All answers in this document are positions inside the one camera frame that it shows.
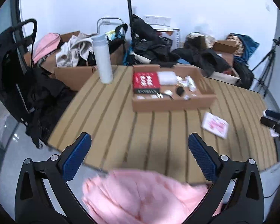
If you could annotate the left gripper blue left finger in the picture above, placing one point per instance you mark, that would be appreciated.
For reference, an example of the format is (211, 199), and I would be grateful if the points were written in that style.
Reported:
(42, 193)

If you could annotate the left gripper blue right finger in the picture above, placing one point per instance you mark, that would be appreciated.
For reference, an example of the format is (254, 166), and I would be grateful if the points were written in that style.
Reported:
(235, 195)

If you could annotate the white spray bottle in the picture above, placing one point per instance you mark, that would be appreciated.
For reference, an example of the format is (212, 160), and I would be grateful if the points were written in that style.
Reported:
(191, 83)

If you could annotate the white translucent plastic case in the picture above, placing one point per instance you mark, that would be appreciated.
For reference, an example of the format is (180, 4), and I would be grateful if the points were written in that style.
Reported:
(167, 77)

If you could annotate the red printed box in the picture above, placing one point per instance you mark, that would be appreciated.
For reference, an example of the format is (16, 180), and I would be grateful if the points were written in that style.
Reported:
(146, 83)

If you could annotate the olive slatted folding table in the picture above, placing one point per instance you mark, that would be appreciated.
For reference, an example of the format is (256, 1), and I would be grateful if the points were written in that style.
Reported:
(157, 141)

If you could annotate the black backpack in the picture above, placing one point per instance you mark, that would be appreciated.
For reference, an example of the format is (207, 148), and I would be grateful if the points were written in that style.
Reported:
(246, 76)

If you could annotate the pink white tissue pack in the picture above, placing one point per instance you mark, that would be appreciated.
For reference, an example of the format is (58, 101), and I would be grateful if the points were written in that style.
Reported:
(215, 125)

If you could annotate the blue velvet bag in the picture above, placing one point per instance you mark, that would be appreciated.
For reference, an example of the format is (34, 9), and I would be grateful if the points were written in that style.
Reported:
(249, 46)

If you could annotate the pink puffy jacket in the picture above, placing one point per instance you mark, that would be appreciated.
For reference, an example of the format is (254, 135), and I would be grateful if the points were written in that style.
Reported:
(137, 196)

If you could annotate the cardboard box right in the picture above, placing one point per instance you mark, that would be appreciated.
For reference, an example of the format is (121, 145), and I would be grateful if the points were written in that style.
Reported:
(226, 49)

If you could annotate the black jacket on box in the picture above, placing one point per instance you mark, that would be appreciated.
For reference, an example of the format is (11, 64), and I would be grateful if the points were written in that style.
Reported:
(207, 60)

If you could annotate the black stroller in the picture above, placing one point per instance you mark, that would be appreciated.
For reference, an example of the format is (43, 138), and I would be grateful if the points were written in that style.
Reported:
(27, 92)

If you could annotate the shallow cardboard tray box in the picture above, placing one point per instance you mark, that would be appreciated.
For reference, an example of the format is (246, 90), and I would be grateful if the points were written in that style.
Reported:
(170, 97)

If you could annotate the large cardboard box left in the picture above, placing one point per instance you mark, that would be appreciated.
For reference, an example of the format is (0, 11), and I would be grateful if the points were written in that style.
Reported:
(75, 77)

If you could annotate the printed appliance box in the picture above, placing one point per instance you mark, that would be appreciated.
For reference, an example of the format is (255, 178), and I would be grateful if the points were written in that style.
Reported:
(172, 35)

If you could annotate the beige clothes pile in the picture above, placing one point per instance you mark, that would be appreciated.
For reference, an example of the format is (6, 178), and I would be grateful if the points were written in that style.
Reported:
(75, 48)

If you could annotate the black clothes pile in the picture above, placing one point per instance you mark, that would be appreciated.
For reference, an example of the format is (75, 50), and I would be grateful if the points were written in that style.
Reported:
(148, 47)

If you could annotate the pink backpack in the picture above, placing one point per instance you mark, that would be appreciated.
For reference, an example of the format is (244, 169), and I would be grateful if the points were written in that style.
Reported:
(45, 46)

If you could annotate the white thermos bottle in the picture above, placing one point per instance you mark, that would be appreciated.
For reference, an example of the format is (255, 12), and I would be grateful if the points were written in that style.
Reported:
(102, 58)

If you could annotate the white metal rack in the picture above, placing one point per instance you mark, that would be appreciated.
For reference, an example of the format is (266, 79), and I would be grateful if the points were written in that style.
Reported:
(107, 25)

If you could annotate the black camera tripod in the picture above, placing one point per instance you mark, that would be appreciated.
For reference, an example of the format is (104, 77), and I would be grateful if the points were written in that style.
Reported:
(265, 79)

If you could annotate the white wall sockets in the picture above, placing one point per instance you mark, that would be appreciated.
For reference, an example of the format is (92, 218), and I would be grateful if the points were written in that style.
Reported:
(157, 20)

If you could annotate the black trolley handle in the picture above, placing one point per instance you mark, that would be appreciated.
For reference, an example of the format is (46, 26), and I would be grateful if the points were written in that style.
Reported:
(130, 18)

